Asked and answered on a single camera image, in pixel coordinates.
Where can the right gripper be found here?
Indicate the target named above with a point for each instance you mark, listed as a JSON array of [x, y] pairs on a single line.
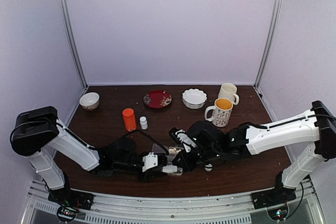
[[187, 164]]

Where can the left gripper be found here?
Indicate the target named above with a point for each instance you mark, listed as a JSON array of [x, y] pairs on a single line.
[[149, 174]]

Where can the clear plastic pill organizer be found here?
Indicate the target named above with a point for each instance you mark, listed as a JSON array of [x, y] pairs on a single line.
[[170, 157]]

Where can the white bottle cap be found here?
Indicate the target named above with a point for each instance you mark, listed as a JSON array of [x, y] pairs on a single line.
[[208, 167]]

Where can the small white pill bottle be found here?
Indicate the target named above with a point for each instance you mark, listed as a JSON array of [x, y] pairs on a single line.
[[172, 170], [143, 122]]

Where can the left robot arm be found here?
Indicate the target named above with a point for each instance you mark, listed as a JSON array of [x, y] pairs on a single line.
[[38, 129]]

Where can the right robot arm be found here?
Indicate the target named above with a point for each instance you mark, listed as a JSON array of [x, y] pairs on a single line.
[[203, 142]]

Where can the white pills in organizer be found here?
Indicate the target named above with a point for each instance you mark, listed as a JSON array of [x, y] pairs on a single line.
[[174, 150]]

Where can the orange pill bottle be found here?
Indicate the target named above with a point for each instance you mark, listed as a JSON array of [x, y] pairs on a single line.
[[129, 119]]

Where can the white floral mug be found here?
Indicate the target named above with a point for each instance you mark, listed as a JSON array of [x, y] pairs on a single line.
[[219, 113]]

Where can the white scalloped bowl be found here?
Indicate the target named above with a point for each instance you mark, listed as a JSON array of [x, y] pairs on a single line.
[[194, 98]]

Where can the red floral plate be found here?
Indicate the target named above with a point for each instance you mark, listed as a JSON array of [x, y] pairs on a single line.
[[157, 99]]

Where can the cream ribbed mug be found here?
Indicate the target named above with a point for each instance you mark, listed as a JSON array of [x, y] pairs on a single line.
[[229, 91]]

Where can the white ceramic bowl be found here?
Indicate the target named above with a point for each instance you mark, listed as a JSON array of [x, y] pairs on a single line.
[[90, 101]]

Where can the left round circuit board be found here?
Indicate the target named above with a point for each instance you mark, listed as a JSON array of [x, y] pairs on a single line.
[[65, 214]]

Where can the round circuit board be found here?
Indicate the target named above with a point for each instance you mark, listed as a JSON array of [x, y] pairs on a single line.
[[65, 214], [278, 214]]

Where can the right round circuit board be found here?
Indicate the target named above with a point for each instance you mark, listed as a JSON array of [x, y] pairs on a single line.
[[278, 214]]

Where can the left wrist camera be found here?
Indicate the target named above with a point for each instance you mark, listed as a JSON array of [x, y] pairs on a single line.
[[153, 160]]

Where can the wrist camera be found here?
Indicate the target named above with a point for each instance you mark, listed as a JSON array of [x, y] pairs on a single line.
[[153, 160], [182, 138]]

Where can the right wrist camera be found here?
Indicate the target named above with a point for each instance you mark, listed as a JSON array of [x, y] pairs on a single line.
[[182, 138]]

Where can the front aluminium rail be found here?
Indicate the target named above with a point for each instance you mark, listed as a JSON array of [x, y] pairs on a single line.
[[233, 208]]

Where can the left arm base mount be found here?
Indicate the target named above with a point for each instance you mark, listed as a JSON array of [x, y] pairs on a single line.
[[70, 198]]

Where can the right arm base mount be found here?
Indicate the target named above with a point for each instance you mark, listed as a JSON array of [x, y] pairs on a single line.
[[278, 195]]

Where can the right aluminium frame post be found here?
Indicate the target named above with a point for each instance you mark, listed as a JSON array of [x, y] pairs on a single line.
[[269, 40]]

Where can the aluminium frame post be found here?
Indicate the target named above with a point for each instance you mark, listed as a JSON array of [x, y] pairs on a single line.
[[72, 43], [269, 40]]

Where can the left aluminium frame post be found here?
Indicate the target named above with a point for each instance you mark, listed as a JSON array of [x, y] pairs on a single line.
[[72, 43]]

